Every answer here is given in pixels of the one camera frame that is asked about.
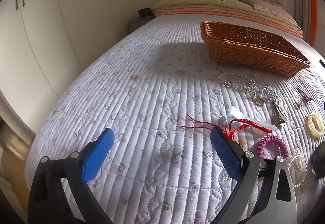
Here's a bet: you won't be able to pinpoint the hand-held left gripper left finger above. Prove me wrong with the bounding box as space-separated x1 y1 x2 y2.
28 128 115 224

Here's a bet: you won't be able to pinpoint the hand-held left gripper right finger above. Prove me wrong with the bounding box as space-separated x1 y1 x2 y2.
210 126 297 224

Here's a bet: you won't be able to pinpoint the red cord bracelet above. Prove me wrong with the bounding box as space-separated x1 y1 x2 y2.
181 114 273 141

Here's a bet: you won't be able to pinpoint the clear bead bracelet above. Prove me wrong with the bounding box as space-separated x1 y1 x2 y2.
219 72 257 92

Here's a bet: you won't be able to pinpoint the brown wicker basket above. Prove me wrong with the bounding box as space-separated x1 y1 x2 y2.
200 20 311 78

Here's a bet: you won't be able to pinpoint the clear plastic hair clip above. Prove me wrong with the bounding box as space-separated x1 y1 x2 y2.
227 106 277 132

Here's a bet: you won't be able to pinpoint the gold earrings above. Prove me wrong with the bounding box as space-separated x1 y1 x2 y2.
250 92 265 106

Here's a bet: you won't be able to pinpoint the quilted floral bedspread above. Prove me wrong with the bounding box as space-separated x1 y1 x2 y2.
24 15 325 224

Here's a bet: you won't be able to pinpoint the silver metal hair clip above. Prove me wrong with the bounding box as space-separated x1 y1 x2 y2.
272 99 288 127

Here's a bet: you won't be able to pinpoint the black scrunchie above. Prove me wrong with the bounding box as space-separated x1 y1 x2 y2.
310 141 325 180

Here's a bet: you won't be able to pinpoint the pink hair pin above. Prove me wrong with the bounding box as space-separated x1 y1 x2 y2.
297 87 313 105

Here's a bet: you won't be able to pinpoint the white wardrobe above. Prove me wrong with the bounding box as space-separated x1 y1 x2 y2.
0 0 163 136

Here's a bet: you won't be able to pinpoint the grey nightstand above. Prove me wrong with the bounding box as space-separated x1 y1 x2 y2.
128 16 154 34

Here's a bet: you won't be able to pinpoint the pink folded blanket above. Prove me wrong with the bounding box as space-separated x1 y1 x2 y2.
155 8 304 39

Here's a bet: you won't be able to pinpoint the black object on nightstand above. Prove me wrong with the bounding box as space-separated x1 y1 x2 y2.
138 8 154 19

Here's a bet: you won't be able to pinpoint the pink pillow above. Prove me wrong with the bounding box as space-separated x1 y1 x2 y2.
239 0 297 24

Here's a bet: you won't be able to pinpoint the yellow folded blanket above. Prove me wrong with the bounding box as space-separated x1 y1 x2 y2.
152 0 302 32

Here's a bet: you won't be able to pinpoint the purple spiral hair tie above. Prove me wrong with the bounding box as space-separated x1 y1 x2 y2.
256 136 290 162

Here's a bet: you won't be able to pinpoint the clear spiral hair tie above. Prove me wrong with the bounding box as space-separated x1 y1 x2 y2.
288 155 308 187

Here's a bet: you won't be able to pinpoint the cream spiral hair tie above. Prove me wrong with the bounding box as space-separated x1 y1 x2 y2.
306 112 325 138

